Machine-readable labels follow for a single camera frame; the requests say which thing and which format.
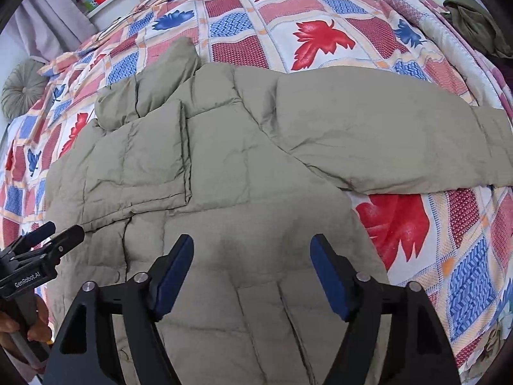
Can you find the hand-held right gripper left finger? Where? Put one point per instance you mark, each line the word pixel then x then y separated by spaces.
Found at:
pixel 176 276

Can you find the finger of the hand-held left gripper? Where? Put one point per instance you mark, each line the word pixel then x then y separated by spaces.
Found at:
pixel 68 237
pixel 38 233

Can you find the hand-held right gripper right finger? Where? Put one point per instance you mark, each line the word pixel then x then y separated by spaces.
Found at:
pixel 328 276

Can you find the khaki puffer jacket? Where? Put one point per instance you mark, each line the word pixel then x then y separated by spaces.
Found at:
pixel 240 148

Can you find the person's left hand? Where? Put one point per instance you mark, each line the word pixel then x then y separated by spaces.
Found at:
pixel 40 325

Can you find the grey round pleated cushion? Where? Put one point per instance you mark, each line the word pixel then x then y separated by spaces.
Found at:
pixel 24 88

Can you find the grey curtain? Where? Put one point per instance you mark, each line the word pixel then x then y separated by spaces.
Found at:
pixel 52 20

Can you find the white shelf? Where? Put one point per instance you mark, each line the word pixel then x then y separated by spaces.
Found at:
pixel 110 2

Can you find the leaf patterned patchwork quilt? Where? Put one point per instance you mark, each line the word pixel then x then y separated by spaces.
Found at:
pixel 320 8

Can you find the olive green cloth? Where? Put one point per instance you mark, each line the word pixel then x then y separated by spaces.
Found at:
pixel 473 24

